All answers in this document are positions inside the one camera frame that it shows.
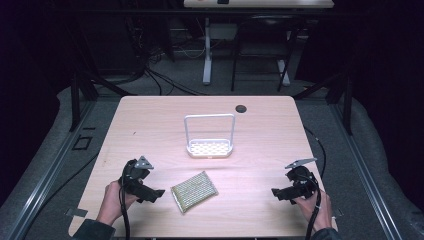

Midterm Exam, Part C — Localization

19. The grey tape strip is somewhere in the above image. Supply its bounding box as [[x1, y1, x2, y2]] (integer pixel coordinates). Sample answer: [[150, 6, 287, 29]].
[[65, 207, 89, 218]]

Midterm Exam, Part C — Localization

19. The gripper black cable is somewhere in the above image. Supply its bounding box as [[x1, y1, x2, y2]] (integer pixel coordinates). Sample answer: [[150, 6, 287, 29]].
[[118, 166, 132, 240], [304, 173, 323, 240]]

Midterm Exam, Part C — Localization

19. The black metal frame stand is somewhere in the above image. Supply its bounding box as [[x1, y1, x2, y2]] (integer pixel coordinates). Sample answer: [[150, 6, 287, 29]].
[[292, 71, 355, 137], [67, 71, 138, 133]]

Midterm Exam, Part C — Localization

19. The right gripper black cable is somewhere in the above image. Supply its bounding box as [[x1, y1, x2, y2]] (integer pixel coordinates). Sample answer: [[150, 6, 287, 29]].
[[304, 173, 323, 240]]

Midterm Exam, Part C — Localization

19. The white sponge holder rack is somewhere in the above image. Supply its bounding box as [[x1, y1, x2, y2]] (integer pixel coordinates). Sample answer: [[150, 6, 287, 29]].
[[183, 113, 237, 159]]

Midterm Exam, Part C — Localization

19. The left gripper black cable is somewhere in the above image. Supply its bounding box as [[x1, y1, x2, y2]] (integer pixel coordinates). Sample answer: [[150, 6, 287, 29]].
[[118, 166, 132, 240]]

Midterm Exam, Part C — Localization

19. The aluminium floor rail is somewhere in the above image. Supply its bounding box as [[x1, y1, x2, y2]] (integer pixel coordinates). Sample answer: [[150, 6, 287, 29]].
[[329, 101, 404, 240], [6, 99, 98, 240]]

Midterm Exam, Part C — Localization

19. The white background desk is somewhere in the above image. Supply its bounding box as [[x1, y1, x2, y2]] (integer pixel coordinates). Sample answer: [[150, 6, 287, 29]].
[[182, 0, 335, 87]]

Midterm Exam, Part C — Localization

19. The black cable beside table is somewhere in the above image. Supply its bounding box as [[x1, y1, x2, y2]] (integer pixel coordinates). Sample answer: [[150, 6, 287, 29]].
[[302, 125, 328, 183]]

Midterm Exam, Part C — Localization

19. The person's right hand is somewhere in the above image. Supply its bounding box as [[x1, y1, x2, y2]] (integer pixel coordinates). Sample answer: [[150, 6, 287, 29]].
[[292, 189, 335, 233]]

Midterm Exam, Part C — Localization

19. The black chair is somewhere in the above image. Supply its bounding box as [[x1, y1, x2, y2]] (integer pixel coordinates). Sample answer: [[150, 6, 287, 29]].
[[230, 14, 305, 93]]

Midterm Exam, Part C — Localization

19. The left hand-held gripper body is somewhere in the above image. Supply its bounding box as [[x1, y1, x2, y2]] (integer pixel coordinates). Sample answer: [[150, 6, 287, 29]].
[[119, 155, 155, 195]]

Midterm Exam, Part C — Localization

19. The yellow-green mesh sponge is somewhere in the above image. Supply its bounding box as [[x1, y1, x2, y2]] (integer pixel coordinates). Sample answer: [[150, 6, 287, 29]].
[[170, 170, 220, 215]]

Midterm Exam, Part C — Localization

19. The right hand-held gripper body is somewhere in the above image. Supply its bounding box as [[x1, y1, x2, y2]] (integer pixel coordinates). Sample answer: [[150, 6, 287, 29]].
[[284, 157, 320, 202]]

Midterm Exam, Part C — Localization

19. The bundle of floor cables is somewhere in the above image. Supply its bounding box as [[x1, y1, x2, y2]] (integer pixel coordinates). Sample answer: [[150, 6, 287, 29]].
[[123, 16, 211, 98]]

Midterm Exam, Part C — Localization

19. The person's left hand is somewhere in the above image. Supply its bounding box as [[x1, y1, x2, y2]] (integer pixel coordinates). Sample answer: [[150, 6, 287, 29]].
[[96, 181, 140, 227]]

